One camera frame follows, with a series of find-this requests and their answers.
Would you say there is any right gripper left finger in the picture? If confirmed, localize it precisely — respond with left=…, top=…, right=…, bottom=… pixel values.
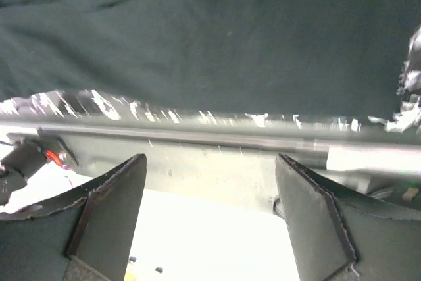
left=1, top=154, right=147, bottom=281

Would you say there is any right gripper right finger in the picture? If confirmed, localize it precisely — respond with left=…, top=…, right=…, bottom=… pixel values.
left=276, top=155, right=420, bottom=280

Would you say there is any black t-shirt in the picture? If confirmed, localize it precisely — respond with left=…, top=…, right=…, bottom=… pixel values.
left=1, top=0, right=420, bottom=118

